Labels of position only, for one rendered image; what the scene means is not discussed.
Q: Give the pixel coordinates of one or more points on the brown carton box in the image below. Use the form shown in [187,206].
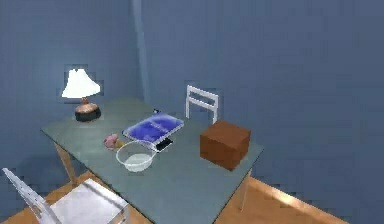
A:
[224,144]

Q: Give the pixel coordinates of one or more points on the clear glass bowl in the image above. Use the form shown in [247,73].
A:
[136,157]

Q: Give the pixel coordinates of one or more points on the white chair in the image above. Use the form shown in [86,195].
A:
[202,100]
[85,204]

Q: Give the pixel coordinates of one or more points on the grey-green table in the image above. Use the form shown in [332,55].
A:
[180,186]

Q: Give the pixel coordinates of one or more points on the pink small object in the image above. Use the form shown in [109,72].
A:
[111,141]

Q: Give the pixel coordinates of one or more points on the white shade table lamp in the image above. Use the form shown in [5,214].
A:
[81,87]

